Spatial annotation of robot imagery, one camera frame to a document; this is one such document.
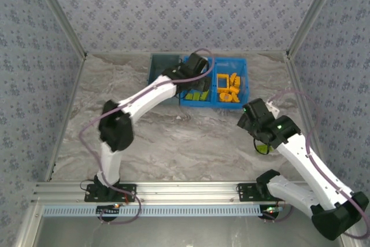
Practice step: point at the aluminium side frame bar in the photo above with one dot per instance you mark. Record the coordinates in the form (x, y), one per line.
(300, 96)
(67, 117)

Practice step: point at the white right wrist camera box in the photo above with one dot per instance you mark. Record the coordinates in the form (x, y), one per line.
(273, 108)

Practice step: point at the aluminium frame post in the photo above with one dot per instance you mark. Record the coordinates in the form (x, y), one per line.
(311, 12)
(60, 12)

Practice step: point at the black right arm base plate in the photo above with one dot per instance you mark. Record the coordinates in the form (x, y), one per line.
(245, 193)

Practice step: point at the steel base panel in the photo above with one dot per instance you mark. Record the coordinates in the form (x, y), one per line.
(185, 232)

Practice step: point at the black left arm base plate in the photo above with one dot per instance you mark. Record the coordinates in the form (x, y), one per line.
(127, 193)

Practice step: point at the aluminium rear frame bar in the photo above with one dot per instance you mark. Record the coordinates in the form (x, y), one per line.
(130, 52)

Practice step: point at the yellow lego window frame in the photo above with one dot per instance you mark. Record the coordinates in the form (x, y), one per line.
(218, 82)

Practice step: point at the long green lego brick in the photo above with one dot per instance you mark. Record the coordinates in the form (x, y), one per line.
(205, 95)
(264, 149)

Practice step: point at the grey plastic bin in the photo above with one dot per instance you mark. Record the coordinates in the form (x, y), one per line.
(159, 64)

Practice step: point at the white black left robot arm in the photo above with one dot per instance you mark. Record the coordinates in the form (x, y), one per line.
(144, 99)

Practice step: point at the aluminium mounting rail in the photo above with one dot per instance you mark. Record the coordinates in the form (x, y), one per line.
(188, 192)

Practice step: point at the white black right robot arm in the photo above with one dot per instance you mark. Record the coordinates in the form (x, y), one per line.
(306, 163)

